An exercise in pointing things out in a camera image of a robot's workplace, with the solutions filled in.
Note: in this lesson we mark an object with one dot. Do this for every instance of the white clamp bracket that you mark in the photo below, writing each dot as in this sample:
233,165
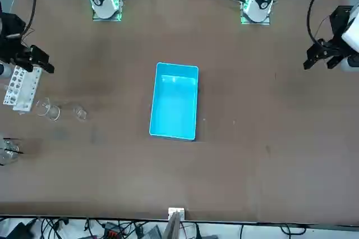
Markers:
176,211

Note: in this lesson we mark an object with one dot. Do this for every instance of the black power adapter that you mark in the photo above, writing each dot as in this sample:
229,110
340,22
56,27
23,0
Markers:
19,230

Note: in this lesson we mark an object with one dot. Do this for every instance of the blue plastic bin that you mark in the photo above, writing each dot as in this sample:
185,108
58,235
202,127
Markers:
174,104

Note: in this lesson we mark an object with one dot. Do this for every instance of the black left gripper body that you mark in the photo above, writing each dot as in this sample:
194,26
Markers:
340,23

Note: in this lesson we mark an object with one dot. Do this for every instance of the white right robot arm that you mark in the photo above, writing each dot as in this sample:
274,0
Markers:
103,0

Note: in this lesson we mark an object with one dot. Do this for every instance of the white test tube rack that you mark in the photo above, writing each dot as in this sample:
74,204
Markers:
26,93

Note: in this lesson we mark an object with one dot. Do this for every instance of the tall clear glass beaker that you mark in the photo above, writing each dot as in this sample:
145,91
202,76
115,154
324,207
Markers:
49,110

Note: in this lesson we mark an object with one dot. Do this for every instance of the small clear glass beaker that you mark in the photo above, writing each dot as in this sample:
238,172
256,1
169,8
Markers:
80,113

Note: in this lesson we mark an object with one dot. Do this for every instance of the aluminium camera post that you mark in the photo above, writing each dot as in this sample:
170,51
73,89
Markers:
172,227

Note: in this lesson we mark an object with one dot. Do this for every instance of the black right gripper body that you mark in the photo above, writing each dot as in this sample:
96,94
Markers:
11,31

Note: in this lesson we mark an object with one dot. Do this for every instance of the power strip with red switches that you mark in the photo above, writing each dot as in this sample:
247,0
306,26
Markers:
112,230

